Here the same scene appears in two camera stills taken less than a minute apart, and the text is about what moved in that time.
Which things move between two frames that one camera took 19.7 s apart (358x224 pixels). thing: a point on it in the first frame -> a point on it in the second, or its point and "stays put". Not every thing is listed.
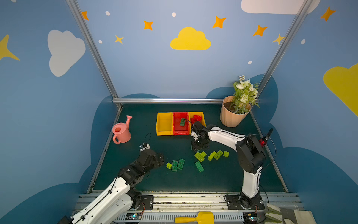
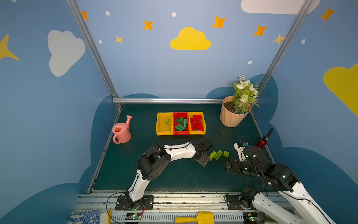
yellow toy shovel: x=203 y=217 stays put
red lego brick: x=197 y=118 stays put
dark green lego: x=181 y=164 -> x=179 y=128
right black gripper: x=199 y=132 -> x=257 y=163
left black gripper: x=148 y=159 -> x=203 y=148
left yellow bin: x=164 y=125 stays put
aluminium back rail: x=167 y=101 stays put
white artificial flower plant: x=245 y=96 stays put
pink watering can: x=121 y=131 stays put
